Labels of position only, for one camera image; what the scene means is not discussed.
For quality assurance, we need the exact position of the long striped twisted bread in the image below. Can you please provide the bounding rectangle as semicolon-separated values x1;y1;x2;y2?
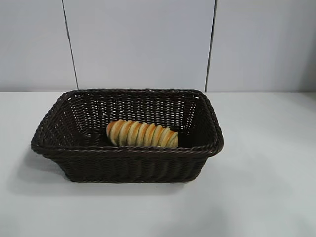
106;120;179;148

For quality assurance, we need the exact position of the dark brown woven wicker basket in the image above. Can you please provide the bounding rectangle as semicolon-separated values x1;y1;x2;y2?
31;88;225;184

